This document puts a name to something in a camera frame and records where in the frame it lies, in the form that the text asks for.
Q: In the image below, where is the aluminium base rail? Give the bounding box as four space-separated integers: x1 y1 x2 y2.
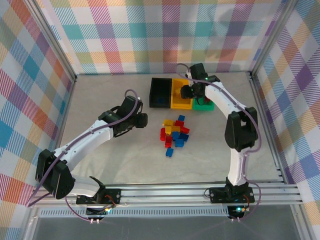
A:
28 182 305 208

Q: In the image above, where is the grey slotted cable duct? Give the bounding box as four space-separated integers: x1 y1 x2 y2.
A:
39 208 230 218

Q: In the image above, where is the aluminium frame post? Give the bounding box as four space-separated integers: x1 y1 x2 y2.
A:
248 0 301 78
23 0 78 82

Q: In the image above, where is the aluminium table edge rail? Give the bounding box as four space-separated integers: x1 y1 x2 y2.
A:
44 77 78 187
248 73 288 185

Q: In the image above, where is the yellow plastic bin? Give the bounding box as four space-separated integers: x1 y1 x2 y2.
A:
170 78 195 111

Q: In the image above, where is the black controller board with LED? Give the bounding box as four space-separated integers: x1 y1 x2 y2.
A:
228 205 251 223
86 206 112 225

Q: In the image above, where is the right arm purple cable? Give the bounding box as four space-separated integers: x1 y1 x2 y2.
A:
176 63 263 222

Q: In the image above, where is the black plastic bin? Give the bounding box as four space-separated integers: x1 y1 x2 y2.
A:
149 77 173 110

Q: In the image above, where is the green plastic bin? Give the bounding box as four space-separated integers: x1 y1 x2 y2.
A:
191 96 216 112

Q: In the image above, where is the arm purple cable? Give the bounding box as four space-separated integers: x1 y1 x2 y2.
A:
24 89 141 222
176 63 263 222

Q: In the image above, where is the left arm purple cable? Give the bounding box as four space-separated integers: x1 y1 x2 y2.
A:
24 89 141 222

